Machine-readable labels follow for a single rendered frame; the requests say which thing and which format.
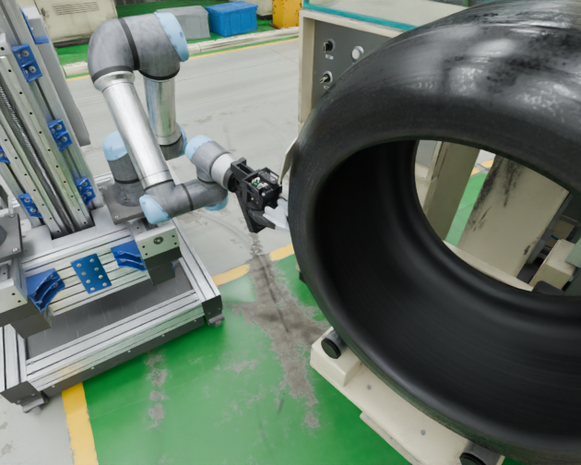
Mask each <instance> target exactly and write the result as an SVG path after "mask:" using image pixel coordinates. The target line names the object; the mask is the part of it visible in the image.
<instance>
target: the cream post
mask: <svg viewBox="0 0 581 465"><path fill-rule="evenodd" d="M568 194H569V191H567V190H566V189H564V188H563V187H561V186H560V185H557V184H556V183H554V182H553V181H552V180H550V179H548V178H547V177H545V176H543V175H541V174H539V173H536V172H535V171H533V170H531V169H529V168H527V167H525V166H523V165H521V164H519V163H517V162H514V161H511V160H508V159H507V158H504V157H501V156H499V155H496V154H495V156H494V159H493V163H492V167H491V169H490V170H489V172H488V174H487V176H486V178H485V180H484V183H483V185H482V187H481V190H480V192H479V195H478V197H477V199H476V202H475V204H474V207H473V209H472V211H471V213H470V215H469V217H468V221H467V223H466V226H465V228H464V230H463V232H462V234H461V236H460V239H459V241H458V244H457V246H456V247H457V248H458V249H460V250H462V251H464V252H466V253H468V254H470V255H472V256H474V257H476V258H478V259H480V260H481V261H483V262H485V263H487V264H489V265H491V266H493V267H495V268H498V269H500V270H501V271H503V272H504V273H506V274H508V275H510V276H513V277H515V278H516V276H517V275H518V273H519V271H520V270H521V269H522V268H523V266H524V264H525V263H526V261H527V260H528V258H529V256H530V254H531V253H532V251H533V250H534V248H535V246H536V245H537V243H538V242H539V240H540V238H541V236H542V235H543V234H544V232H545V231H546V229H547V228H548V226H549V224H550V223H551V221H552V219H553V217H554V216H555V214H556V213H557V211H558V209H559V208H560V206H561V205H562V203H563V202H564V200H565V199H566V197H567V195H568Z"/></svg>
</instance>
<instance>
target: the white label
mask: <svg viewBox="0 0 581 465"><path fill-rule="evenodd" d="M296 140H297V138H295V139H294V140H293V141H292V143H291V144H290V146H289V148H288V149H287V151H286V152H285V154H284V158H283V162H282V166H281V170H280V175H279V181H278V185H279V184H280V182H281V181H282V179H283V178H284V176H285V175H286V173H287V171H288V170H289V168H290V166H291V159H292V155H293V151H294V148H295V144H296Z"/></svg>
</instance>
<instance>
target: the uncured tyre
mask: <svg viewBox="0 0 581 465"><path fill-rule="evenodd" d="M420 140H434V141H443V142H449V143H455V144H459V145H464V146H468V147H472V148H475V149H481V150H485V151H488V152H490V153H493V154H496V155H499V156H501V157H504V158H507V159H508V160H511V161H514V162H517V163H519V164H521V165H523V166H525V167H527V168H529V169H531V170H533V171H535V172H536V173H539V174H541V175H543V176H545V177H547V178H548V179H550V180H552V181H553V182H554V183H556V184H557V185H560V186H561V187H563V188H564V189H566V190H567V191H569V192H570V193H572V194H573V195H575V196H576V197H578V198H579V199H581V0H488V1H486V2H483V3H480V4H478V5H475V6H471V7H469V8H466V9H463V10H461V11H458V12H456V13H454V14H451V15H448V16H446V17H443V18H439V19H437V20H434V21H432V22H429V23H426V24H424V25H421V26H419V27H417V28H414V29H412V30H408V31H405V32H403V33H401V34H399V35H398V36H396V37H394V38H392V39H390V40H388V41H386V42H384V43H382V44H380V45H379V46H377V47H375V48H374V49H372V50H371V51H370V52H369V53H367V54H366V55H364V56H363V57H362V58H360V59H359V60H358V61H356V62H355V63H354V64H353V65H352V66H350V67H349V68H348V69H347V70H346V71H345V72H344V73H343V74H342V75H341V76H340V77H339V78H338V79H337V80H336V81H335V82H334V84H333V85H332V86H331V87H330V88H329V89H328V90H327V91H326V92H325V93H324V94H323V96H322V97H321V98H320V99H319V101H318V102H317V103H316V105H315V106H314V108H313V109H312V111H311V112H310V113H309V115H308V117H307V118H306V120H305V122H304V124H303V126H302V129H301V132H300V134H299V136H298V138H297V141H296V144H295V148H294V151H293V155H292V159H291V164H290V179H289V194H288V220H289V228H290V238H291V242H292V246H293V250H294V254H295V256H296V259H297V262H298V265H299V267H300V270H301V273H302V275H303V278H304V280H305V282H306V284H307V286H308V288H309V290H310V292H311V294H312V296H313V297H314V299H315V301H316V303H317V305H318V306H319V308H320V309H321V311H322V313H323V314H324V316H325V317H326V319H327V321H328V322H329V323H330V325H331V326H332V328H333V329H334V330H335V331H336V332H337V334H338V335H339V336H340V337H341V339H342V340H343V341H344V342H345V343H346V345H347V346H348V347H349V348H350V349H351V351H352V352H353V353H354V354H355V355H356V356H357V357H358V358H359V359H360V360H361V361H362V362H363V363H364V364H365V365H366V366H367V367H368V368H369V369H370V370H371V371H372V372H373V373H374V374H375V375H376V376H377V377H378V378H379V379H380V380H381V381H383V382H384V383H385V384H386V385H387V386H388V387H390V388H391V389H392V390H393V391H395V392H396V393H397V394H398V395H399V396H400V397H401V398H402V399H404V400H405V401H407V402H408V403H409V404H411V405H412V406H413V407H415V408H416V409H418V410H419V411H421V412H422V413H424V414H425V415H427V416H428V417H430V418H431V419H433V420H434V421H436V422H438V423H439V424H441V425H442V426H444V427H446V428H447V429H449V430H451V431H452V432H454V433H456V434H458V435H460V436H462V437H464V438H466V439H467V440H469V441H471V442H473V443H475V444H477V445H479V446H481V447H485V448H487V449H489V450H490V451H493V452H495V453H497V454H500V455H502V456H505V457H507V458H509V459H513V460H516V461H519V462H522V463H524V464H527V465H581V295H580V296H566V295H553V294H546V293H539V292H531V291H527V290H523V289H520V288H517V287H514V286H511V285H508V284H506V283H503V282H500V281H498V280H496V279H493V278H491V277H489V276H487V275H485V274H484V273H482V272H480V271H478V270H477V269H475V268H473V267H472V266H471V265H469V264H468V263H467V262H465V261H464V260H463V259H461V258H460V257H459V256H457V255H456V254H455V253H454V252H453V251H452V250H451V249H450V248H449V247H448V246H447V245H446V244H445V243H444V242H443V241H442V240H441V238H440V237H439V236H438V235H437V233H436V232H435V231H434V229H433V227H432V226H431V224H430V223H429V222H428V220H427V218H426V216H425V214H424V212H423V210H422V207H421V203H420V201H419V197H418V193H417V188H416V183H415V160H416V154H417V150H418V146H419V143H420Z"/></svg>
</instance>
